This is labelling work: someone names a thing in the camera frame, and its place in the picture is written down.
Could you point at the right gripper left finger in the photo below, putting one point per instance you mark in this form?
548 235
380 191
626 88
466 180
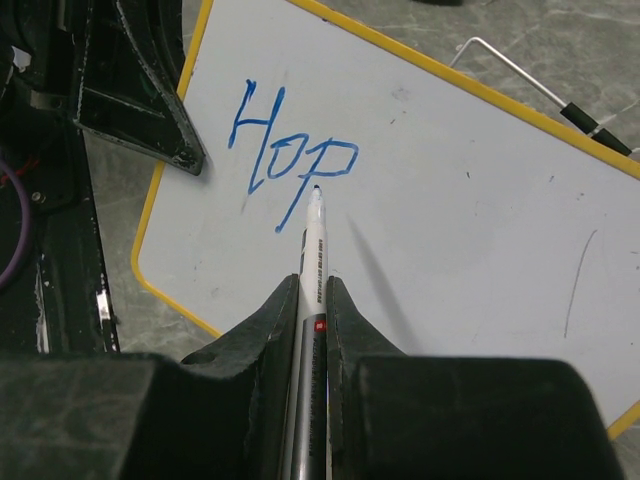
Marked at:
216 414

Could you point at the white whiteboard marker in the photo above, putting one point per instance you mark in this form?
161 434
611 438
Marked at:
306 428

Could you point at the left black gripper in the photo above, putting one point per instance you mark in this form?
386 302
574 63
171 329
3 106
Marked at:
110 68

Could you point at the yellow framed whiteboard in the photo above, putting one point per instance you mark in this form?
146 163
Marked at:
462 222

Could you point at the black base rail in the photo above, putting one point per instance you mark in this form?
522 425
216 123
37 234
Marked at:
57 298

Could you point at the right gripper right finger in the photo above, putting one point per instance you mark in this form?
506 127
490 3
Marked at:
397 416

